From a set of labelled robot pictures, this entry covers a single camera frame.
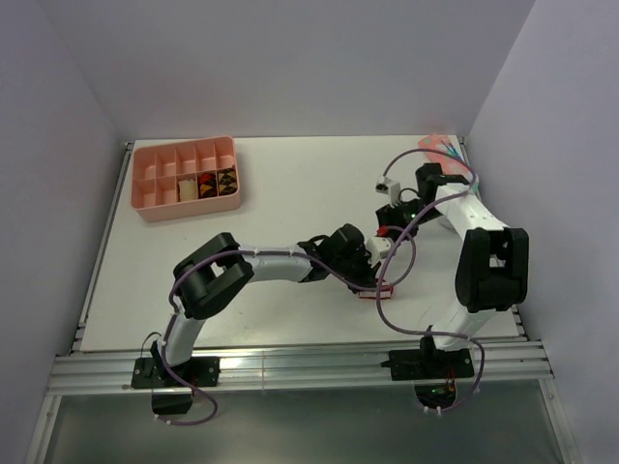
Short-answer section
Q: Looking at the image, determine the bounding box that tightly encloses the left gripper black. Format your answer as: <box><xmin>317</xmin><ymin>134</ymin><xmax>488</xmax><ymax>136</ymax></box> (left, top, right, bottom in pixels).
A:
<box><xmin>332</xmin><ymin>246</ymin><xmax>380</xmax><ymax>295</ymax></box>

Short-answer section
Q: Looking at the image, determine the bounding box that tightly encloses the tan maroon sock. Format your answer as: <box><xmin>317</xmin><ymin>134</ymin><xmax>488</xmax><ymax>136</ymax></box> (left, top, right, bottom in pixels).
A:
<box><xmin>178</xmin><ymin>180</ymin><xmax>197</xmax><ymax>202</ymax></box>

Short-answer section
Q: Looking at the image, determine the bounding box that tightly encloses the red white striped sock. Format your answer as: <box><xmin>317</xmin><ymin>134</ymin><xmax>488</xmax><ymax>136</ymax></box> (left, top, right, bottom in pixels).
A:
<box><xmin>357</xmin><ymin>285</ymin><xmax>394</xmax><ymax>301</ymax></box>

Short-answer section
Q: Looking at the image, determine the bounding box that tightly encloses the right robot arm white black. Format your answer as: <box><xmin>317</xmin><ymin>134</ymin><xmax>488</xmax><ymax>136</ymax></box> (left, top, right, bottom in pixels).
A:
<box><xmin>375</xmin><ymin>162</ymin><xmax>529</xmax><ymax>377</ymax></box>

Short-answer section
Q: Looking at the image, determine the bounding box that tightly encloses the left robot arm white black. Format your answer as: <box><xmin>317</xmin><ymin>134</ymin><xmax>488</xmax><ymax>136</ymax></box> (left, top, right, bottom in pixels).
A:
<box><xmin>151</xmin><ymin>223</ymin><xmax>391</xmax><ymax>386</ymax></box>

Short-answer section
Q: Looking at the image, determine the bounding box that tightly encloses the pink patterned sock pair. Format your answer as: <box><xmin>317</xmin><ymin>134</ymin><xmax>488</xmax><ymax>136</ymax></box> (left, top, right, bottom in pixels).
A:
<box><xmin>417</xmin><ymin>133</ymin><xmax>472</xmax><ymax>181</ymax></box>

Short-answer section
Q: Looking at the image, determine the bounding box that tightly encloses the brown argyle rolled sock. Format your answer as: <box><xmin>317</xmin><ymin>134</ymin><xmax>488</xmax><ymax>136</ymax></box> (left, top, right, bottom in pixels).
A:
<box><xmin>217</xmin><ymin>166</ymin><xmax>238</xmax><ymax>196</ymax></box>

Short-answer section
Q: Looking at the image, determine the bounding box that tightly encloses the red argyle rolled sock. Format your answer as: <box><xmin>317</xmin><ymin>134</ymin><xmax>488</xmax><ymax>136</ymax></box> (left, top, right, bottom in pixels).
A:
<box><xmin>197</xmin><ymin>172</ymin><xmax>218</xmax><ymax>199</ymax></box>

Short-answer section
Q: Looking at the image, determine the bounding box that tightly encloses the pink divided organizer tray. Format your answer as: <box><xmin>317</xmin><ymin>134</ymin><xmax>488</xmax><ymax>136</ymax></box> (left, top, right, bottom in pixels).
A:
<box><xmin>131</xmin><ymin>136</ymin><xmax>241</xmax><ymax>222</ymax></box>

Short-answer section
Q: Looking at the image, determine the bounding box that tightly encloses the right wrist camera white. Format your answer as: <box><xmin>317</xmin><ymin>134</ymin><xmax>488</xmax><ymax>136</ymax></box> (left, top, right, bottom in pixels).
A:
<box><xmin>375</xmin><ymin>176</ymin><xmax>400</xmax><ymax>204</ymax></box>

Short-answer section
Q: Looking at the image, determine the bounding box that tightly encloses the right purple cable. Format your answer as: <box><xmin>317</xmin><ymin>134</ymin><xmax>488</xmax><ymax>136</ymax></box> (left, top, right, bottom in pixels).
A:
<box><xmin>374</xmin><ymin>147</ymin><xmax>486</xmax><ymax>415</ymax></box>

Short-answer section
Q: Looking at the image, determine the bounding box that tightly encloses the purple cable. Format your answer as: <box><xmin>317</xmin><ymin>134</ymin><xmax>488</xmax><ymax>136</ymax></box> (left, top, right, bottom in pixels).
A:
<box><xmin>374</xmin><ymin>147</ymin><xmax>486</xmax><ymax>415</ymax></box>
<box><xmin>163</xmin><ymin>226</ymin><xmax>418</xmax><ymax>427</ymax></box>

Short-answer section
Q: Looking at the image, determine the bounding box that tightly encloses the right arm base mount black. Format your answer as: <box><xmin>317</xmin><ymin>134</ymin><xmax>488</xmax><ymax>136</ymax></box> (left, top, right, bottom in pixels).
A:
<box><xmin>380</xmin><ymin>336</ymin><xmax>475</xmax><ymax>411</ymax></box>

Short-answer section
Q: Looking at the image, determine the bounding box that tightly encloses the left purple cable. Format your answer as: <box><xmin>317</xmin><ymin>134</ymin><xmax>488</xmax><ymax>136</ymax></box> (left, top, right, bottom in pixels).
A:
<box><xmin>163</xmin><ymin>226</ymin><xmax>418</xmax><ymax>427</ymax></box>

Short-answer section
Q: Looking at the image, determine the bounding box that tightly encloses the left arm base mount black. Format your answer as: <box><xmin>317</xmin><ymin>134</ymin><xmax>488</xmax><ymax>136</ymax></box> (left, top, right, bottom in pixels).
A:
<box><xmin>131</xmin><ymin>357</ymin><xmax>221</xmax><ymax>419</ymax></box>

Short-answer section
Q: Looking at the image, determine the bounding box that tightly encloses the aluminium rail frame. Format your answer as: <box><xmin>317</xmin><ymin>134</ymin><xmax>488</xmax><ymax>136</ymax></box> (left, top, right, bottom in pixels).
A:
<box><xmin>26</xmin><ymin>135</ymin><xmax>581</xmax><ymax>463</ymax></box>

